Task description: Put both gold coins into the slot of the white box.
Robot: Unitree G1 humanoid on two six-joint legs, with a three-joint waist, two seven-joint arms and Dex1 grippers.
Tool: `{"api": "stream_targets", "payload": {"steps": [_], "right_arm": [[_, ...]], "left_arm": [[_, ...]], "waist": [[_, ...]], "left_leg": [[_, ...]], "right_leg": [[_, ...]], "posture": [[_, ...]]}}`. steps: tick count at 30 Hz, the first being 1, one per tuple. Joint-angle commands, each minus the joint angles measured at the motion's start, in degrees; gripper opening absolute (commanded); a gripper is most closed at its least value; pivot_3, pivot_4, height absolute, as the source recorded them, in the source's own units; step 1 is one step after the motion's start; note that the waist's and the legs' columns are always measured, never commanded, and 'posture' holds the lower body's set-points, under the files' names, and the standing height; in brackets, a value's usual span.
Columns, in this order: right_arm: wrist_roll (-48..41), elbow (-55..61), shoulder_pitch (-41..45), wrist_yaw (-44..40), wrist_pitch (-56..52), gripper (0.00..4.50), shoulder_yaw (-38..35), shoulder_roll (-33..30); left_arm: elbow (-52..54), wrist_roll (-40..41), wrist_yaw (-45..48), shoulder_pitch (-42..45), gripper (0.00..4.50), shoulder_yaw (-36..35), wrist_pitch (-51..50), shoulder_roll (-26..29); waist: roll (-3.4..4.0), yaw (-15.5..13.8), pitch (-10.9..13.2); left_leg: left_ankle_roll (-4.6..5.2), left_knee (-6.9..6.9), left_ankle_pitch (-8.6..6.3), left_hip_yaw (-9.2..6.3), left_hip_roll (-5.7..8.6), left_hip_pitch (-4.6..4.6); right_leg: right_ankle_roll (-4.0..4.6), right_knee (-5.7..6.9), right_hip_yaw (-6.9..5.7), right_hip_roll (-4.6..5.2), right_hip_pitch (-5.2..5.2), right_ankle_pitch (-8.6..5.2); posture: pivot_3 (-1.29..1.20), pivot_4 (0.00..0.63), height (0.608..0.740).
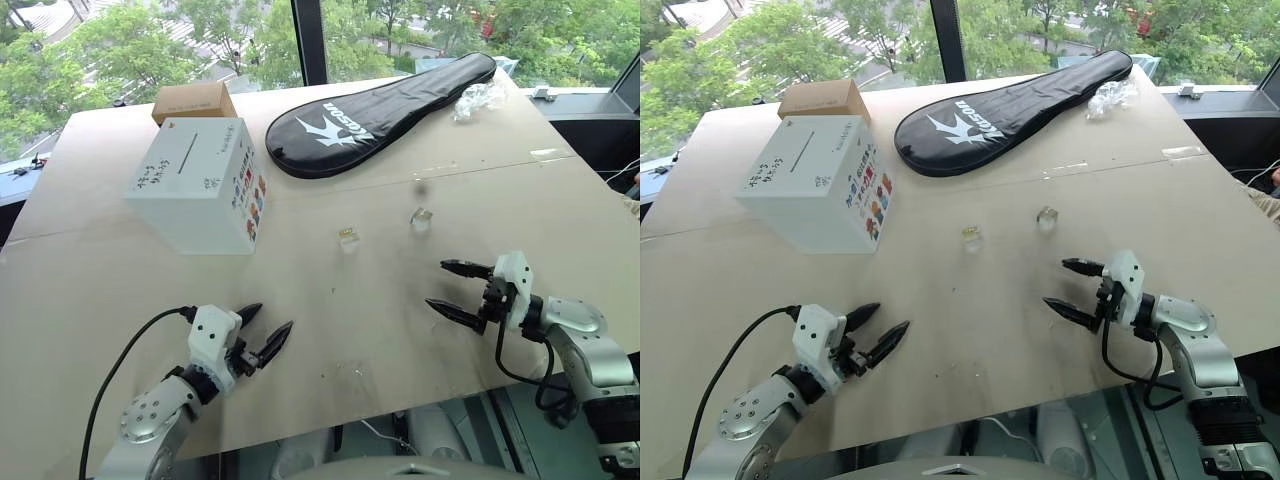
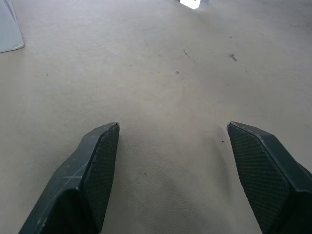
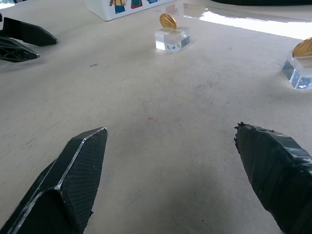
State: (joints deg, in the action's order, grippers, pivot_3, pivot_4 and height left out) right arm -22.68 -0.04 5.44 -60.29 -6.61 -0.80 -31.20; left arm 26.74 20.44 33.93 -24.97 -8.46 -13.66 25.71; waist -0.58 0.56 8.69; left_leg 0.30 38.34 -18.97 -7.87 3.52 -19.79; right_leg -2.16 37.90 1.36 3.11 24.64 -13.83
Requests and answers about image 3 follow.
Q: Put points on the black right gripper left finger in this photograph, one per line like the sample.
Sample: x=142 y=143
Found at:
x=73 y=175

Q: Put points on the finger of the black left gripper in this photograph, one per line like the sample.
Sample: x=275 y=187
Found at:
x=11 y=50
x=29 y=33

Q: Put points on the taped black right gripper right finger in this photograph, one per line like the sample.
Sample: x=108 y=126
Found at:
x=275 y=170

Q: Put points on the white box with cartoon figures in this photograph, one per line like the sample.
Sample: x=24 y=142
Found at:
x=122 y=8

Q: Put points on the clear acrylic block stand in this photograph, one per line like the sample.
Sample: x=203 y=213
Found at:
x=171 y=40
x=298 y=72

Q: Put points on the gold coin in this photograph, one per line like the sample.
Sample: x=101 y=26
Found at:
x=167 y=21
x=303 y=48

